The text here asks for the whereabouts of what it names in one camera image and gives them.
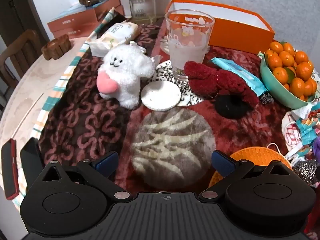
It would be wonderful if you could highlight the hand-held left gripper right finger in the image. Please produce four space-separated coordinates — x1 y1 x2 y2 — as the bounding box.
199 150 294 203

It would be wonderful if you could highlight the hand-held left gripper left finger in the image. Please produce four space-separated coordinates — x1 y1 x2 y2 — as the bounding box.
32 151 133 203

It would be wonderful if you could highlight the grey sparkly scrunchie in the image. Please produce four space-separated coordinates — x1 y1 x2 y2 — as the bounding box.
291 159 319 185

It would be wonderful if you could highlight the dark red plush toy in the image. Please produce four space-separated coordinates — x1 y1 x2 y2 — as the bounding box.
184 60 260 107

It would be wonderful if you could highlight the blue wipes packet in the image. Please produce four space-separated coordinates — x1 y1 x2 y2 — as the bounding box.
208 57 268 97

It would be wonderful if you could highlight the white plush dog pink heart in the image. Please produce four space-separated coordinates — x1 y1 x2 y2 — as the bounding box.
96 41 155 110

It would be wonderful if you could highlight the orange box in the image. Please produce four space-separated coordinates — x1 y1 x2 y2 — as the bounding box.
165 0 276 55

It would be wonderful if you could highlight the orange silicone mat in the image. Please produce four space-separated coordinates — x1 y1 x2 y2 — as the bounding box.
207 146 293 188

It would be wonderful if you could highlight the red patterned blanket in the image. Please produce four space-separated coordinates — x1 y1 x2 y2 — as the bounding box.
37 14 320 195

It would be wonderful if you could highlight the black scrunchie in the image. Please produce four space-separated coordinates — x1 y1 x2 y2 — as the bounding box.
215 94 254 120

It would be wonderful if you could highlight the white red printed face mask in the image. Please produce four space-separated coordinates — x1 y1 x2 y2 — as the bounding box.
282 111 307 155

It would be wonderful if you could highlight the black phone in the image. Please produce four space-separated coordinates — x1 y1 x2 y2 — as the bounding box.
20 137 44 190

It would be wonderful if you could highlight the speckled dark cloth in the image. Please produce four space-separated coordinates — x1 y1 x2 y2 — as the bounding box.
259 92 274 104

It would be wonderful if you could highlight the white round coaster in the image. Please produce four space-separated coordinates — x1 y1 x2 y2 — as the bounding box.
141 81 181 111

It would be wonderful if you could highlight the thin wooden stick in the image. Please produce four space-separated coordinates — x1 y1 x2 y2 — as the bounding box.
14 92 44 134

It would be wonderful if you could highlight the green bowl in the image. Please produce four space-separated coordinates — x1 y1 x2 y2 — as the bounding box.
259 51 317 110

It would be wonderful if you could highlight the plaid striped tablecloth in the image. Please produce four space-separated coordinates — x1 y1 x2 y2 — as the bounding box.
14 7 116 205

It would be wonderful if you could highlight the colourful printed cloth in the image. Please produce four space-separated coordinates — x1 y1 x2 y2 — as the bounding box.
287 105 320 159

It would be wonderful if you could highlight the purple cloth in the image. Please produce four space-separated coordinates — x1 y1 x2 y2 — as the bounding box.
312 136 320 165

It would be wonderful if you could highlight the white crumpled tissue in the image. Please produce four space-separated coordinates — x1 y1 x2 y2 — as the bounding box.
291 101 317 119

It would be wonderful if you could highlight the red phone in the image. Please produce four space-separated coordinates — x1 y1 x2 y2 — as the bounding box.
1 139 20 200

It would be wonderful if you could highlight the speckled round coaster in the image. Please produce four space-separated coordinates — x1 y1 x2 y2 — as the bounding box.
150 59 216 107

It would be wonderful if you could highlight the printed glass cup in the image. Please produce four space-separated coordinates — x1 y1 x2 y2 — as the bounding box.
164 9 216 82

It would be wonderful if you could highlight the white tissue pack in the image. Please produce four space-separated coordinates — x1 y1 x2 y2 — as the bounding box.
89 21 140 57

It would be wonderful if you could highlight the round wooden holder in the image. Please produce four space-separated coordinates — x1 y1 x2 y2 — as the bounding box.
41 34 72 60

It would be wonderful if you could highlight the reddish brown gift box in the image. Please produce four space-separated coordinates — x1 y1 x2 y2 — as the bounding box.
47 0 121 33
51 4 125 40

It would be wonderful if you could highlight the wooden chair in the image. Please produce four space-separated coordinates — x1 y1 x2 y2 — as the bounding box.
0 29 49 88

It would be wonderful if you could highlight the plant in white pot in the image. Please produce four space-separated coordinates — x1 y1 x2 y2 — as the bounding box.
120 0 163 23

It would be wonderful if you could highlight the white cord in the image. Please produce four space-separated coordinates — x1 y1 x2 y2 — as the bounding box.
266 142 290 161

